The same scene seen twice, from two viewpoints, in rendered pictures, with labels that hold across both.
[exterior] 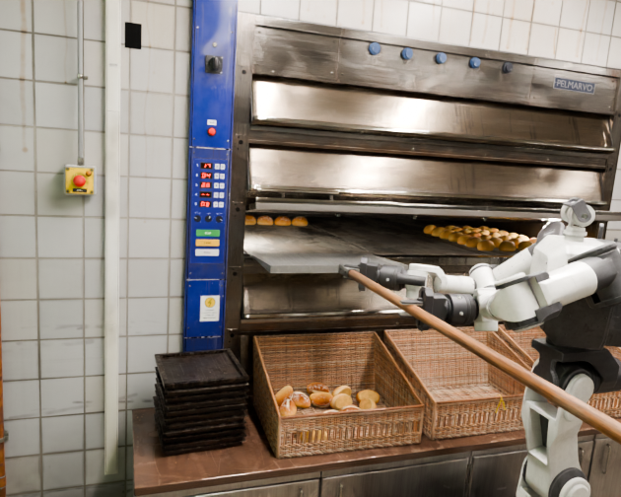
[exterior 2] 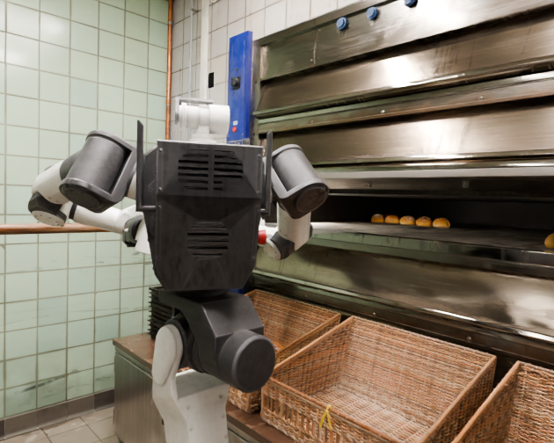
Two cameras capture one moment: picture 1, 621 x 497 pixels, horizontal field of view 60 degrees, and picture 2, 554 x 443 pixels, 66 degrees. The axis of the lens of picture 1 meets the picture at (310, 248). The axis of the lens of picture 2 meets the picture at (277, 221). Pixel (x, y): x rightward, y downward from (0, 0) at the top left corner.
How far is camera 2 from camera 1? 2.24 m
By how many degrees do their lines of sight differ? 66
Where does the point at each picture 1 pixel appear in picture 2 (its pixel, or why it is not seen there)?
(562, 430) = (155, 393)
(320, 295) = (302, 265)
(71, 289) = not seen: hidden behind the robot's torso
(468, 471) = not seen: outside the picture
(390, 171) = (361, 139)
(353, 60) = (326, 42)
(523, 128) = (551, 40)
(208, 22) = (234, 55)
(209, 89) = (234, 100)
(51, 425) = not seen: hidden behind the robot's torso
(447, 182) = (423, 143)
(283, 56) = (280, 61)
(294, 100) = (284, 92)
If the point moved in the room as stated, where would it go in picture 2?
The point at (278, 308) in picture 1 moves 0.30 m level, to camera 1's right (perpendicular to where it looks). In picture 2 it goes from (272, 269) to (300, 280)
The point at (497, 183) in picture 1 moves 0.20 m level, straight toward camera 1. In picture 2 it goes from (506, 134) to (443, 131)
